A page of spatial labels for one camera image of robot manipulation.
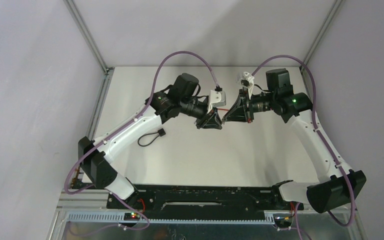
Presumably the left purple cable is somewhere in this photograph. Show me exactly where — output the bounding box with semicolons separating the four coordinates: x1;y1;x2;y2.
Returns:
63;50;223;231

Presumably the purple cable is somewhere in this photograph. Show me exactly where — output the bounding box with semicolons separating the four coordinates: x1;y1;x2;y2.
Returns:
63;50;223;231
249;54;357;240

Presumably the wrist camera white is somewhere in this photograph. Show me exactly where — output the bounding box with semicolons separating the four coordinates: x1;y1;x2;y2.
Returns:
207;90;226;113
237;71;255;99

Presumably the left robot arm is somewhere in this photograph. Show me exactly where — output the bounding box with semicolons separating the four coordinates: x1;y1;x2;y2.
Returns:
78;73;226;208

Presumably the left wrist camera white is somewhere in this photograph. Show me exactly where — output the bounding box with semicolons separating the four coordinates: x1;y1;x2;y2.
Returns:
207;90;226;113

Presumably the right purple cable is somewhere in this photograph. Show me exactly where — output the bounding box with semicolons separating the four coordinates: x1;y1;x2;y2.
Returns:
249;54;357;240

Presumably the black cable lock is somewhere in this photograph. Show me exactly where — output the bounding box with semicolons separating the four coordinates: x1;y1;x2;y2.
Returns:
137;128;167;148

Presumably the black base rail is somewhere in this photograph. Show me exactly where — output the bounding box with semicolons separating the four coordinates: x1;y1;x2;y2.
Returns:
125;184;296;222

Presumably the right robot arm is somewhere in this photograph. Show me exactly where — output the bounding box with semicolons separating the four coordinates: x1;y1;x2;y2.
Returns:
222;68;367;213

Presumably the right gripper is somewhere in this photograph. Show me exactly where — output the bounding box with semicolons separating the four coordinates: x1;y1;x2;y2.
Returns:
223;86;277;124

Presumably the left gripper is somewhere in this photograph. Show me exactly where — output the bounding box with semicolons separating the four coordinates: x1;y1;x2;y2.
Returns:
180;97;222;130

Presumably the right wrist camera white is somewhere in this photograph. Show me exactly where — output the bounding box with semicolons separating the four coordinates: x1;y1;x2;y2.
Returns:
237;71;255;99

